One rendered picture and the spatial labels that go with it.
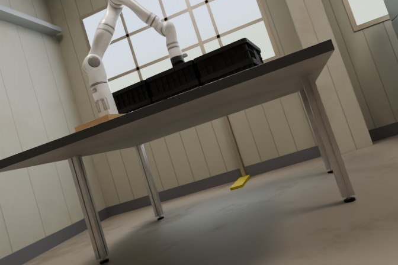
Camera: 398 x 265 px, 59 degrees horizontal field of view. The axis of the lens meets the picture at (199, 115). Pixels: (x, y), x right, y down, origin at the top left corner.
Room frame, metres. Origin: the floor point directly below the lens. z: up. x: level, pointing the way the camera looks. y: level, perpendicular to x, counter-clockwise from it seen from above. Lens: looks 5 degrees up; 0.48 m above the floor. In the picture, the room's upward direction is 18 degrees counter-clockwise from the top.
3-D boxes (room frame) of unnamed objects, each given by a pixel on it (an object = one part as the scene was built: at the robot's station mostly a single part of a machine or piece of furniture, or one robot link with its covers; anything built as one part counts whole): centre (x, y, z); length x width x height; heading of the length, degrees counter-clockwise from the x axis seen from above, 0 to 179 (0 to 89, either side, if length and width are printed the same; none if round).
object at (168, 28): (1.92, 0.02, 1.12); 0.09 x 0.07 x 0.15; 19
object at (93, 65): (1.75, 0.43, 1.00); 0.09 x 0.09 x 0.17; 29
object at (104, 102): (1.75, 0.43, 0.84); 0.09 x 0.09 x 0.17; 74
